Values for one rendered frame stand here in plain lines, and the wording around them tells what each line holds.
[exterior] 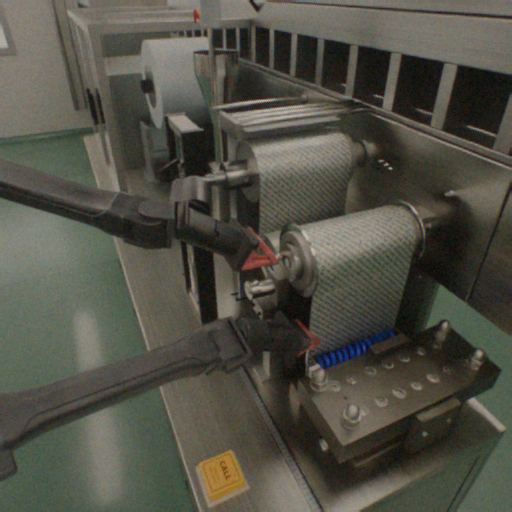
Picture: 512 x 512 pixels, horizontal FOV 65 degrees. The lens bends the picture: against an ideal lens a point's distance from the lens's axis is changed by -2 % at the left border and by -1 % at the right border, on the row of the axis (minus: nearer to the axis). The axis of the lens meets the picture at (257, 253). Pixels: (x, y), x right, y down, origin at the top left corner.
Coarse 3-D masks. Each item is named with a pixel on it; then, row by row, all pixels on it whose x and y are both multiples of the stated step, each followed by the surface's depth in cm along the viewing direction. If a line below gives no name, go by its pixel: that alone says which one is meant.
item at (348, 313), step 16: (400, 272) 84; (352, 288) 80; (368, 288) 82; (384, 288) 85; (400, 288) 87; (320, 304) 78; (336, 304) 81; (352, 304) 83; (368, 304) 85; (384, 304) 88; (320, 320) 81; (336, 320) 83; (352, 320) 86; (368, 320) 88; (384, 320) 91; (320, 336) 84; (336, 336) 86; (352, 336) 89; (368, 336) 92; (320, 352) 87
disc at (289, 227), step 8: (288, 224) 78; (296, 232) 75; (304, 232) 73; (280, 240) 83; (304, 240) 73; (312, 248) 72; (312, 256) 72; (312, 264) 73; (312, 272) 73; (312, 280) 74; (296, 288) 81; (312, 288) 75; (304, 296) 79
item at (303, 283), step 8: (408, 216) 82; (288, 232) 77; (416, 232) 82; (288, 240) 78; (296, 240) 75; (416, 240) 82; (304, 248) 73; (304, 256) 73; (304, 264) 74; (304, 272) 75; (296, 280) 79; (304, 280) 76; (304, 288) 77
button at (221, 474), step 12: (216, 456) 79; (228, 456) 79; (204, 468) 77; (216, 468) 77; (228, 468) 77; (204, 480) 76; (216, 480) 75; (228, 480) 75; (240, 480) 75; (216, 492) 73; (228, 492) 75
